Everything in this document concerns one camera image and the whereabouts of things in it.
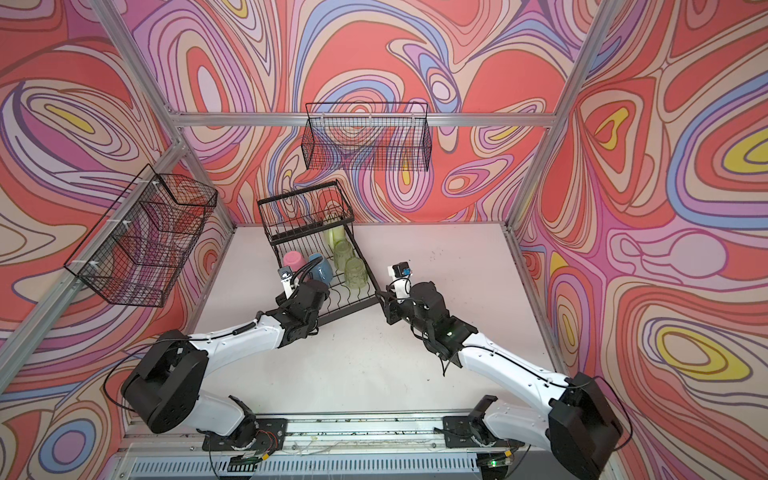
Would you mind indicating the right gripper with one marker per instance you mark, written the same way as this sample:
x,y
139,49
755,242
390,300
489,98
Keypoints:
x,y
390,306

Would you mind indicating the white mug blue handle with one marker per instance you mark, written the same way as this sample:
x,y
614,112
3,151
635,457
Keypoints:
x,y
321,270

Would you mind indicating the pink plastic cup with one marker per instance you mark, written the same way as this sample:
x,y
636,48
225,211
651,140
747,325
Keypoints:
x,y
294,260

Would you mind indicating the green tumbler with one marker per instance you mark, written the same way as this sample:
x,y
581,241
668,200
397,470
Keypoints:
x,y
355,273
343,250

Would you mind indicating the cream mug green handle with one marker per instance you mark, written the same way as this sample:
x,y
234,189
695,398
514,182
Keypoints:
x,y
335,235

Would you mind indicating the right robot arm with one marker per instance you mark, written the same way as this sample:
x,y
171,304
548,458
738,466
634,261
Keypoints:
x,y
567,416

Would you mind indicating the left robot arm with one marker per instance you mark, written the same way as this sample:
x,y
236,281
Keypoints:
x,y
165,388

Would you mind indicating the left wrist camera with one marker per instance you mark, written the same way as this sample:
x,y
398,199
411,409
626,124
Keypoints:
x,y
286,275

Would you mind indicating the black wire dish rack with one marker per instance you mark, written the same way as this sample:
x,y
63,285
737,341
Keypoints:
x,y
311,233

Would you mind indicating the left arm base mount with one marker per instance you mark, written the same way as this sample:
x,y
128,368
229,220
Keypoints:
x,y
260,435

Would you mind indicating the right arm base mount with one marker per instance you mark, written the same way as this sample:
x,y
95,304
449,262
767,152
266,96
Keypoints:
x,y
471,431

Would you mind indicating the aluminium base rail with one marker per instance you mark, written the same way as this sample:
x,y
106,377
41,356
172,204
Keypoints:
x,y
404,445

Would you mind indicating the back wall wire basket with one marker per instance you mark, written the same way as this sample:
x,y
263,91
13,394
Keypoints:
x,y
359,135

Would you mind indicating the wall wire basket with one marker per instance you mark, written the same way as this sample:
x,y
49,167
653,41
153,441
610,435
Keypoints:
x,y
359,135
162,217

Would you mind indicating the left wall wire basket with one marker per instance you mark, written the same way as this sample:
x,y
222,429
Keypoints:
x,y
162,217

